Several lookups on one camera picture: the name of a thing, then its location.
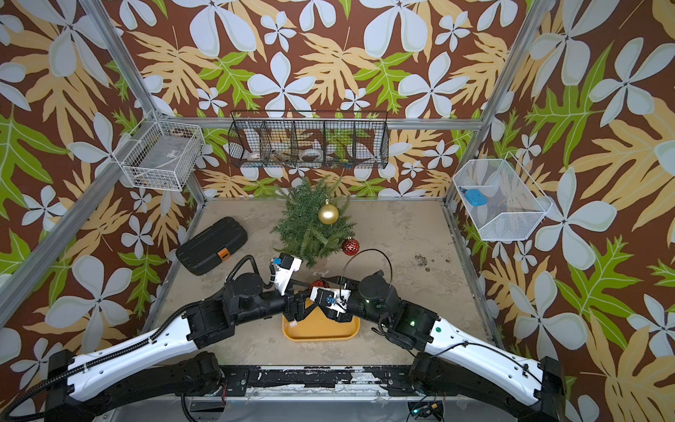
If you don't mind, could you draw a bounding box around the yellow plastic tray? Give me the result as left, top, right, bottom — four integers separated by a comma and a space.
282, 309, 360, 343

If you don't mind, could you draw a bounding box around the red faceted ornament ball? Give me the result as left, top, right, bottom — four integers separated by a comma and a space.
341, 237, 360, 257

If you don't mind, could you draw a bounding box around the gold ornament ball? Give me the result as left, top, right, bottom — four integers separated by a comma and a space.
317, 200, 339, 225

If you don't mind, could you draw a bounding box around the red ornament with gold cap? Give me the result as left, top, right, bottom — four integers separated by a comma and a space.
311, 280, 330, 288

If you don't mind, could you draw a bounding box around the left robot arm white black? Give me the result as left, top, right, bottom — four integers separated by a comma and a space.
1, 254, 314, 421

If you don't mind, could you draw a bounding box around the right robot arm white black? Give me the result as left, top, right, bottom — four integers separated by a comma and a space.
310, 272, 566, 421

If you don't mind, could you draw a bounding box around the small green christmas tree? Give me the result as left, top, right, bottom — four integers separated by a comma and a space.
272, 178, 355, 268

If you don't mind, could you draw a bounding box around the black tool case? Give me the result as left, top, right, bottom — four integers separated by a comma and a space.
176, 216, 248, 276

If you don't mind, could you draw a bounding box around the blue object in basket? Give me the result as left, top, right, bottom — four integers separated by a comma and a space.
463, 189, 488, 207

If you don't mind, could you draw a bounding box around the white mesh basket right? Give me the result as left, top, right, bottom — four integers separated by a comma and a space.
453, 156, 553, 243

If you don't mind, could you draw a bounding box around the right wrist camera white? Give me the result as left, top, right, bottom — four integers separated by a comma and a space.
310, 288, 351, 314

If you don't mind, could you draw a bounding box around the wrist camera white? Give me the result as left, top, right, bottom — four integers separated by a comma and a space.
310, 288, 351, 314
270, 252, 302, 295

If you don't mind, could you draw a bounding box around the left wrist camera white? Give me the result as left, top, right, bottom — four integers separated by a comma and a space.
270, 252, 302, 295

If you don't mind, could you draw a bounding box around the black metal base rail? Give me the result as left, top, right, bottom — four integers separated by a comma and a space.
215, 363, 460, 399

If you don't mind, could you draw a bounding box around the black wire basket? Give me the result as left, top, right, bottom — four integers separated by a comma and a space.
226, 110, 390, 169

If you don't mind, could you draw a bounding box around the white wire basket left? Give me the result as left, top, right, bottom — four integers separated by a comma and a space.
114, 112, 205, 192

